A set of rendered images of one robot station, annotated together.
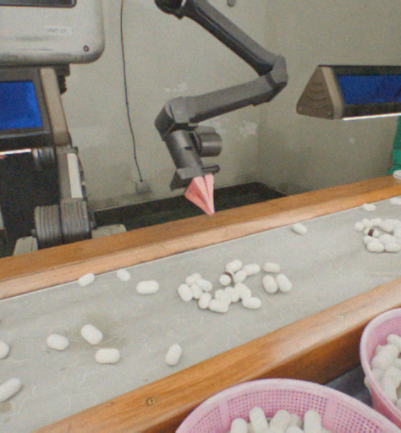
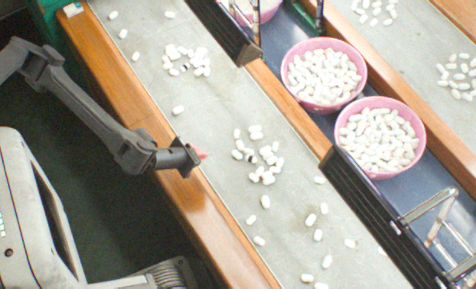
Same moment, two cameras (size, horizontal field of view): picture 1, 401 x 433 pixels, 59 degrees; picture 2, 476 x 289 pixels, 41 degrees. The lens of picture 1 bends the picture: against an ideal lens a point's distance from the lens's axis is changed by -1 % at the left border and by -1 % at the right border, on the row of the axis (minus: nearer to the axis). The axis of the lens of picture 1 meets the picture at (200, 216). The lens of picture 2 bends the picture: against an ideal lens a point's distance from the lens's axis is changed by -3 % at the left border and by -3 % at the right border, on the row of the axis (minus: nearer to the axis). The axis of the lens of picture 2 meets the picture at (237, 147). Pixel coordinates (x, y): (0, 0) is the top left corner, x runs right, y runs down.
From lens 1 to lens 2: 166 cm
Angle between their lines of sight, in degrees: 69
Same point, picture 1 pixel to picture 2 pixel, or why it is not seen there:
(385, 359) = (310, 97)
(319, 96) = (252, 54)
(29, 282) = (267, 274)
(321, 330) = (301, 116)
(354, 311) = (285, 100)
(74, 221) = (177, 275)
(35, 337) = (311, 251)
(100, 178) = not seen: outside the picture
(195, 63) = not seen: outside the picture
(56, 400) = (348, 224)
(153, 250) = (220, 206)
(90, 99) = not seen: outside the picture
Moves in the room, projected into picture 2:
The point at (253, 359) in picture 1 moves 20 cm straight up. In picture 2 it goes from (324, 144) to (328, 105)
